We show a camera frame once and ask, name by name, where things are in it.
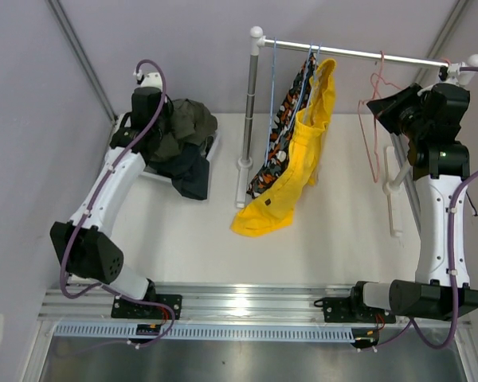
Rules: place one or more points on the camouflage patterned shorts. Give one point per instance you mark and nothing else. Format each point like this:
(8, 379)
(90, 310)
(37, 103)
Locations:
(283, 130)

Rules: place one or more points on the white perforated plastic basket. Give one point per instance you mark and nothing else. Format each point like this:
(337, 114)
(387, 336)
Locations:
(210, 152)

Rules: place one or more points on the yellow shorts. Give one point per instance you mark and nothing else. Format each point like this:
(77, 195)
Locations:
(274, 209)

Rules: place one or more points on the white steel clothes rack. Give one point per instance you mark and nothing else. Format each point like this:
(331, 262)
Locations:
(258, 41)

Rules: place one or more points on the dark navy shorts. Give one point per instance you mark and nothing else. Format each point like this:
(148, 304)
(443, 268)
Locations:
(189, 172)

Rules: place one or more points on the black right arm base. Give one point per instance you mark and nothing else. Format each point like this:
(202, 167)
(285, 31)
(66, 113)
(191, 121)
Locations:
(343, 310)

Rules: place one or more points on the aluminium mounting rail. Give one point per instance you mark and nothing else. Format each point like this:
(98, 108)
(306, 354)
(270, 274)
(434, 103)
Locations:
(221, 304)

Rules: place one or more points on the olive green shorts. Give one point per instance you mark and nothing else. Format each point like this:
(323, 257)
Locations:
(191, 122)

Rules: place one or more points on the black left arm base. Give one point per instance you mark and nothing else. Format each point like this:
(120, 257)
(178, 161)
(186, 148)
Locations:
(123, 309)

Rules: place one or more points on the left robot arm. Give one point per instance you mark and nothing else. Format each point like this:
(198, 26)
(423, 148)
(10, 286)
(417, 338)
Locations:
(83, 244)

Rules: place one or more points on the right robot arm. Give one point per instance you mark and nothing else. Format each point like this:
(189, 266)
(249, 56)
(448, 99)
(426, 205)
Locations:
(430, 119)

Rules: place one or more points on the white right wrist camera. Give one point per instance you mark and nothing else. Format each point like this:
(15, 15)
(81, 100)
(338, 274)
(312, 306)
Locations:
(458, 74)

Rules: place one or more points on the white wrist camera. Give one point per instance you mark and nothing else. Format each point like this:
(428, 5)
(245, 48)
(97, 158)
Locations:
(458, 74)
(150, 79)

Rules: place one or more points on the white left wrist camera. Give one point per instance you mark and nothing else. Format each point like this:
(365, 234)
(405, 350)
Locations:
(150, 79)

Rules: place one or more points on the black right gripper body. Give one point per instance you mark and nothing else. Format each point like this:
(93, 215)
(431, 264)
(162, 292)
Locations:
(400, 116)

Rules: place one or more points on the white slotted cable duct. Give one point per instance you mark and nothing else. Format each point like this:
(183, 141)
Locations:
(208, 332)

